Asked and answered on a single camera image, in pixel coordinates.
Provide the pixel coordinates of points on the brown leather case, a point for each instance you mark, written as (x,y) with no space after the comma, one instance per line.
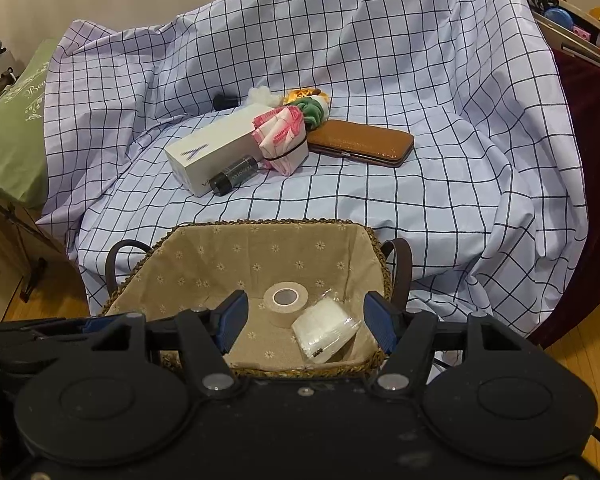
(360,142)

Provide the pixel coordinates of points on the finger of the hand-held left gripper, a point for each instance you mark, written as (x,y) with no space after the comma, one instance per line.
(40,328)

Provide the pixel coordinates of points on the woven basket with cloth lining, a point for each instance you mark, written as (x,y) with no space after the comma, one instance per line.
(205,260)

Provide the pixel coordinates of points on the checked white bed sheet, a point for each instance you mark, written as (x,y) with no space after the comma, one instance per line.
(380,60)

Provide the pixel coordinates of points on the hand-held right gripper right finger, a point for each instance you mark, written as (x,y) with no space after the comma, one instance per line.
(380,322)

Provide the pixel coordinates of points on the wooden bedside cabinet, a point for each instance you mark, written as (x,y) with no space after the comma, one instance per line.
(5,250)

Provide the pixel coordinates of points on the green plush toy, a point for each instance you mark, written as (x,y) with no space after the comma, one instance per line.
(310,109)

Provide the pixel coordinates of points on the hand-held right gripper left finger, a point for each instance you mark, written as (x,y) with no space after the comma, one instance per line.
(232,320)

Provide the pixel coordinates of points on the green cloth with print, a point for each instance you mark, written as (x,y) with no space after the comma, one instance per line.
(10,135)

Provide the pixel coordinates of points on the beige tape roll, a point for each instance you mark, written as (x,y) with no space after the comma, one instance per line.
(270,297)

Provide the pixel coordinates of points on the orange snack packet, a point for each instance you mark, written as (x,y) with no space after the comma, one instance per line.
(300,94)

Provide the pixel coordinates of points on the small black cylinder bottle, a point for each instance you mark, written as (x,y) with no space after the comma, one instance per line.
(232,176)

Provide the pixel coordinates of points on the blue ball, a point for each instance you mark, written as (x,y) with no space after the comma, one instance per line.
(559,16)

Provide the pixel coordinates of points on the white rectangular box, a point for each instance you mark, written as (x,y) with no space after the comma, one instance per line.
(215,140)

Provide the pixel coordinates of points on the dark red velvet cloth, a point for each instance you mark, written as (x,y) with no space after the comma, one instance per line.
(595,160)

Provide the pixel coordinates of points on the small dark soft item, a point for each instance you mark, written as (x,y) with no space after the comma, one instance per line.
(225,101)

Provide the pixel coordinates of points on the clear packet of cotton pads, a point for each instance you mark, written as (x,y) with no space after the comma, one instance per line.
(322,330)

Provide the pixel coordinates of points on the pink white cloth bundle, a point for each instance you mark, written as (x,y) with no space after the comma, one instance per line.
(280,130)

